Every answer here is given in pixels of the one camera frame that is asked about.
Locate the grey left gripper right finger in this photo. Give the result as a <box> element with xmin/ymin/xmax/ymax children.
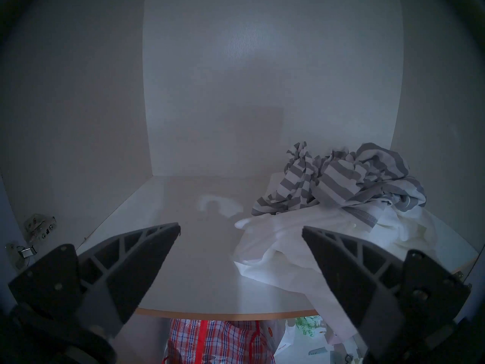
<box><xmin>302</xmin><ymin>226</ymin><xmax>471</xmax><ymax>347</ymax></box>

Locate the red plaid woven bag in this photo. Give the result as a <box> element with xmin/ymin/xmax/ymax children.
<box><xmin>165</xmin><ymin>319</ymin><xmax>275</xmax><ymax>364</ymax></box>

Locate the green patterned pack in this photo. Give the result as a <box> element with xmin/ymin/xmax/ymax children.
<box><xmin>294</xmin><ymin>316</ymin><xmax>326</xmax><ymax>339</ymax></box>

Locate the white wardrobe cabinet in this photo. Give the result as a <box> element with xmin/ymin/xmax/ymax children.
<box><xmin>0</xmin><ymin>0</ymin><xmax>485</xmax><ymax>322</ymax></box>

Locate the grey white striped top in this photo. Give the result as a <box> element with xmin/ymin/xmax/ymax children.
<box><xmin>251</xmin><ymin>141</ymin><xmax>427</xmax><ymax>228</ymax></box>

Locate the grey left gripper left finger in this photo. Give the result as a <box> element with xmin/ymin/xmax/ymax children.
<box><xmin>8</xmin><ymin>223</ymin><xmax>181</xmax><ymax>338</ymax></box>

